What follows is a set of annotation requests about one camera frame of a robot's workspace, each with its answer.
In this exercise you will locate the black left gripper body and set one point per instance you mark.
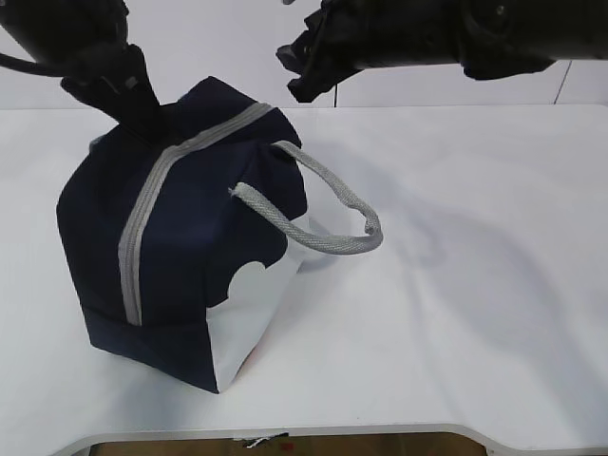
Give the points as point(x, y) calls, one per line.
point(80, 42)

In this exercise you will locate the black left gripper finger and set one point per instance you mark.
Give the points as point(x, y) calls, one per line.
point(135, 106)

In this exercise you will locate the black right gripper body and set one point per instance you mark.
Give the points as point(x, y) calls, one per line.
point(348, 37)

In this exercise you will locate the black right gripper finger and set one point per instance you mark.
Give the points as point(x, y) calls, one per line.
point(307, 87)
point(298, 57)

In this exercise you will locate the navy insulated lunch bag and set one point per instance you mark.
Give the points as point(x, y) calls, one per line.
point(181, 252)

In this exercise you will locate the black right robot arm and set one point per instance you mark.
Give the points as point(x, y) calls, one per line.
point(489, 40)

